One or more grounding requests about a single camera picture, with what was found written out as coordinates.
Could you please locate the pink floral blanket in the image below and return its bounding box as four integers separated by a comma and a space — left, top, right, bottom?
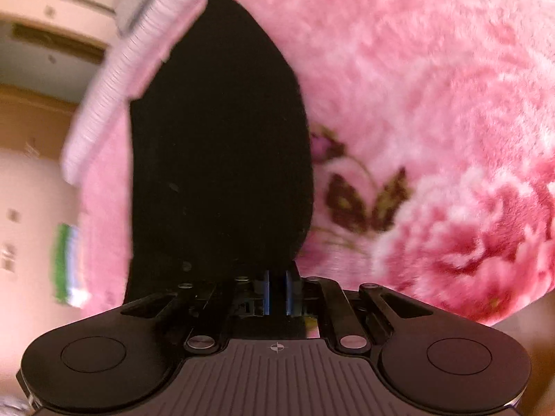
80, 0, 555, 327

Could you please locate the striped pale quilt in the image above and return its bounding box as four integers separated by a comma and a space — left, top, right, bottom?
61, 0, 210, 183

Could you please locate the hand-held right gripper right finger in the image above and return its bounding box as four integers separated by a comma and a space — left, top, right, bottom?
278, 268, 434, 353

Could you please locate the black cloth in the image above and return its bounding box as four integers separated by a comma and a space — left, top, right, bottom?
123, 0, 315, 309

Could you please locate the light blue folded cloth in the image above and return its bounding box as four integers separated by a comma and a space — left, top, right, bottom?
67, 225, 90, 295

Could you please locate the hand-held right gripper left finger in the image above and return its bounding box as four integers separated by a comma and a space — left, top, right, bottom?
121, 269, 271, 352

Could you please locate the green folded cloth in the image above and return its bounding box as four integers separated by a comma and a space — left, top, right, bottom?
51, 223, 74, 301

